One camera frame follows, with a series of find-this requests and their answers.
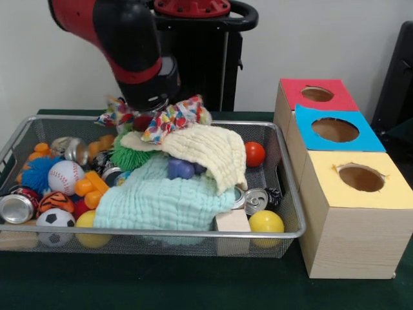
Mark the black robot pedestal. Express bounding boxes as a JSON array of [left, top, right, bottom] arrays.
[[147, 0, 259, 112]]

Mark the black chair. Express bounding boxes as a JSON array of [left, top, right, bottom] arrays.
[[371, 21, 413, 162]]

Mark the colourful polka-dot cloth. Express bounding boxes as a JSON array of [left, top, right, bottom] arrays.
[[139, 95, 211, 145], [96, 97, 137, 127]]

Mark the yellow smiley ball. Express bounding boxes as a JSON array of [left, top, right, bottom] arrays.
[[249, 211, 285, 250]]

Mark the black and white soccer ball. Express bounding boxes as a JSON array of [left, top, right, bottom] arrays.
[[35, 208, 76, 249]]

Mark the black soda can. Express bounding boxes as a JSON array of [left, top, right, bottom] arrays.
[[243, 188, 283, 216]]

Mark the crushed silver can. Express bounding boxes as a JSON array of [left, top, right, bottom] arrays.
[[52, 136, 90, 167]]

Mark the pale yellow muslin cloth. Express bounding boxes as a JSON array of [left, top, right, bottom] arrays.
[[119, 124, 247, 195]]

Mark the wooden box with three holes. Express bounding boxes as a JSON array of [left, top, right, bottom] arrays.
[[272, 78, 413, 280]]

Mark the mint green muslin cloth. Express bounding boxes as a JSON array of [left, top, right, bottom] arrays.
[[94, 155, 236, 233]]

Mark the red ball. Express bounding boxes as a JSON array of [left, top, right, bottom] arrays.
[[244, 141, 266, 168]]

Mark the white baseball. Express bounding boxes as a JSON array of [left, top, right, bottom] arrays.
[[48, 160, 85, 196]]

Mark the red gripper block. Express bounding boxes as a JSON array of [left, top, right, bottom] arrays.
[[132, 114, 156, 132]]

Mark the small wooden cube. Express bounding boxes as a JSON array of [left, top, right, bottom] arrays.
[[214, 211, 251, 234]]

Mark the clear mesh bin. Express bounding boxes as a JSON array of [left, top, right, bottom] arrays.
[[0, 115, 306, 260]]

